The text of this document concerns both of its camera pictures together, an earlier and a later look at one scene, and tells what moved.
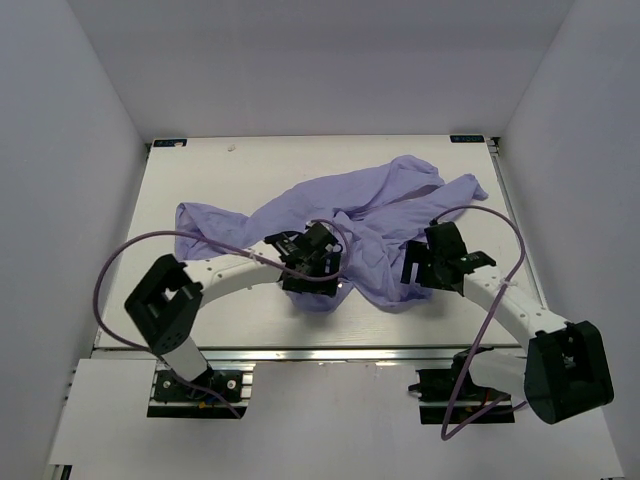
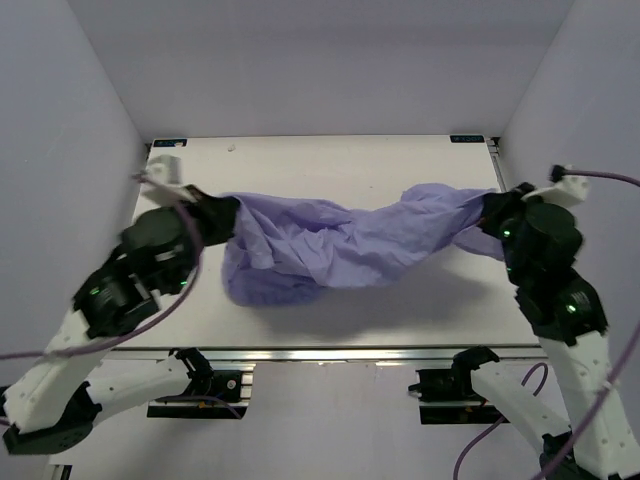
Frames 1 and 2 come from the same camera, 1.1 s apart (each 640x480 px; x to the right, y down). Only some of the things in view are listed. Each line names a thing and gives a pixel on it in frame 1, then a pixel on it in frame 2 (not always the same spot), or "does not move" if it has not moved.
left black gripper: (298, 285) -> (219, 211)
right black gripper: (418, 252) -> (497, 204)
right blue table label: (467, 139) does not move
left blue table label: (169, 142) does not move
